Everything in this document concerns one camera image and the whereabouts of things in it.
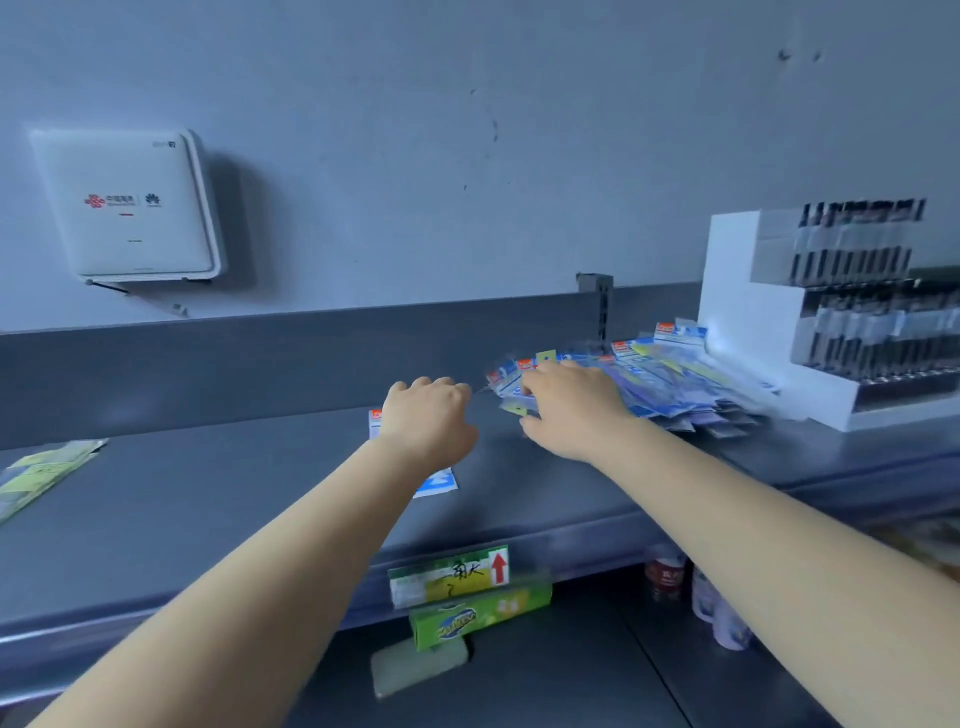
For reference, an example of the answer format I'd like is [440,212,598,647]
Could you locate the person's right hand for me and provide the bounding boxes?
[518,360,663,472]

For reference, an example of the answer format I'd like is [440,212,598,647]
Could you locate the person's left hand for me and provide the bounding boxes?
[377,375,482,479]

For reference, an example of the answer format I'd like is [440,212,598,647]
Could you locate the pile of blue set-square packets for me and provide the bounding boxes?
[367,408,460,500]

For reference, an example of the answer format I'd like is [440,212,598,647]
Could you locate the pile of mixed packaged rulers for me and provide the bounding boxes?
[483,318,785,440]

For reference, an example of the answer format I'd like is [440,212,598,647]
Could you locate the pile of clear rulers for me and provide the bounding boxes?
[0,438,110,526]

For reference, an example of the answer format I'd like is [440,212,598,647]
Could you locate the person's right forearm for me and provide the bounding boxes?
[599,427,960,728]

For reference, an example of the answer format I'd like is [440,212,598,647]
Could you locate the person's left forearm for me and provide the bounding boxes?
[29,438,436,728]

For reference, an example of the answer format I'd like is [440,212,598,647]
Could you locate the green yellow shelf price label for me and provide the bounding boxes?
[387,545,511,610]

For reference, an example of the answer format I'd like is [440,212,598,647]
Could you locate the small red jar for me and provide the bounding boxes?
[644,553,688,604]

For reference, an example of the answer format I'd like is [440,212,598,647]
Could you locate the white tiered pen display stand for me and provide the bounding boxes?
[697,209,960,434]

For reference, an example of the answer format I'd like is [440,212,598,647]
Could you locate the green cardboard box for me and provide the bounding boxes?
[408,581,554,652]

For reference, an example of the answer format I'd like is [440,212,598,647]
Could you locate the grey shelf back panel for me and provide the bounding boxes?
[0,281,706,451]

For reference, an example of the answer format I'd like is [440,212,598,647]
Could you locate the small printed white bottle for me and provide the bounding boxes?
[689,566,723,624]

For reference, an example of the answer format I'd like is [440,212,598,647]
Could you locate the rows of black gel pens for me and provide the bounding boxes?
[753,197,960,384]

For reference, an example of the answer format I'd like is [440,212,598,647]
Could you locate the grey slotted shelf post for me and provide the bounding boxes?
[575,272,615,354]

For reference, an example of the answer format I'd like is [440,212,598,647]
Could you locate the thin router cable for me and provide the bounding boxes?
[84,278,189,318]

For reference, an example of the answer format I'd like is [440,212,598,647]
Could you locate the white wall router box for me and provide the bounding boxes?
[29,127,226,285]

